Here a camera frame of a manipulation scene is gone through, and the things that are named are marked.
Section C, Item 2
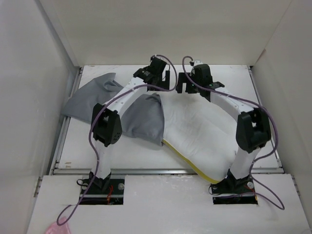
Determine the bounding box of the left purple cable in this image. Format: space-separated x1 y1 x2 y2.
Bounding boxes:
56 55 178 226

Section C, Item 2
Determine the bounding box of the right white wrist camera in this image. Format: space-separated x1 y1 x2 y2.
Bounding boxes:
190 60 203 67

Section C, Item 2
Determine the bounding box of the white pillow yellow edge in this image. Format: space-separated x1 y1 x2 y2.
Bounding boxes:
160 92 238 184

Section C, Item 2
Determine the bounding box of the grey pillowcase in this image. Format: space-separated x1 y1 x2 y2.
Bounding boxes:
61 73 164 147

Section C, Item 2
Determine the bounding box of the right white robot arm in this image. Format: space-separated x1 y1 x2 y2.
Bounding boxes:
175 60 272 192

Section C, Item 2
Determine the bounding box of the purple cable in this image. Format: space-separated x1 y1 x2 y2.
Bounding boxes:
182 56 285 211
56 55 178 226

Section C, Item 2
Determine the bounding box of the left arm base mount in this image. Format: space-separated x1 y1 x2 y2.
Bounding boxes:
76 173 125 205

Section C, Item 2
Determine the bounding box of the pink cloth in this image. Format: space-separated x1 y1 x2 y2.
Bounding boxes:
45 222 71 234

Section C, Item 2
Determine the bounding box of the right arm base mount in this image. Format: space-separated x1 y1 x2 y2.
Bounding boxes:
209 170 258 205

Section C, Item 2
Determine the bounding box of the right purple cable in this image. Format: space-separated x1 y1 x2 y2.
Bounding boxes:
182 56 285 211

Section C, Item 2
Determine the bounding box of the metal rail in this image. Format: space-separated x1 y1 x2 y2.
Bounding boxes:
50 167 284 175

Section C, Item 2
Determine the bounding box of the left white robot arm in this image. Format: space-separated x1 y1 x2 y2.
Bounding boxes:
88 55 172 194

